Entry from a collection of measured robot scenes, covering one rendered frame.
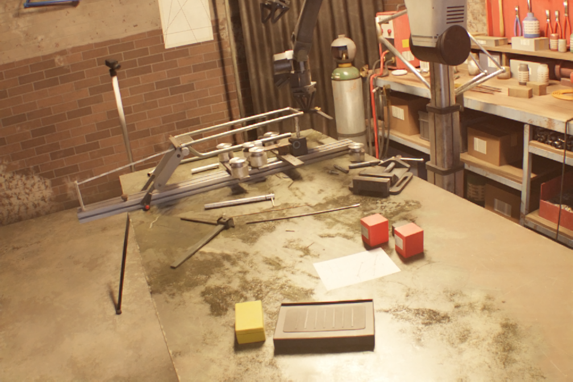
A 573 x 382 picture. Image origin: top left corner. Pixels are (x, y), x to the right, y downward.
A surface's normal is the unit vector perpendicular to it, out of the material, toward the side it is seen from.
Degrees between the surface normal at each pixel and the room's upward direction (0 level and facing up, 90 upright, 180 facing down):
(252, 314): 0
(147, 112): 90
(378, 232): 90
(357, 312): 0
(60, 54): 90
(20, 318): 0
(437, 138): 90
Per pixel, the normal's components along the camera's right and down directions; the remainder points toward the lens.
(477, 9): -0.91, 0.23
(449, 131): 0.40, 0.24
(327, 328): -0.12, -0.94
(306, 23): 0.12, 0.66
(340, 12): -0.40, 0.32
